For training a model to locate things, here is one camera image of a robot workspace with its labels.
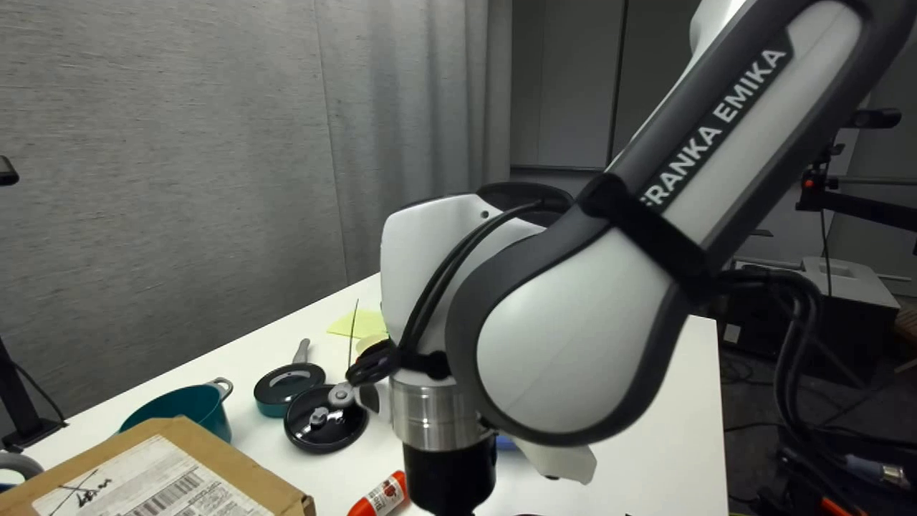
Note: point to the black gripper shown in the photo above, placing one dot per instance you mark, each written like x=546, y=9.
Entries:
x=450, y=484

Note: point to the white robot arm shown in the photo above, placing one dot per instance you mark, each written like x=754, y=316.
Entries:
x=546, y=316

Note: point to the red sauce bottle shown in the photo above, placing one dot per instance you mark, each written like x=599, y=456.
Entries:
x=381, y=499

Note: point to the black pot lid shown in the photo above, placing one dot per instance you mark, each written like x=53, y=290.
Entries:
x=326, y=421

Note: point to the yellow translucent cup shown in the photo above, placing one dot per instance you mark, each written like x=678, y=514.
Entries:
x=361, y=326

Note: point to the small dark frying pan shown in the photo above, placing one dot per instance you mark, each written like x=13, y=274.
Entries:
x=277, y=392

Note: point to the teal saucepan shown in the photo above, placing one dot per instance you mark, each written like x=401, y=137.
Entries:
x=197, y=402

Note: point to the cardboard box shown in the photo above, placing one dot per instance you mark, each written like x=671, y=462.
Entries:
x=159, y=469

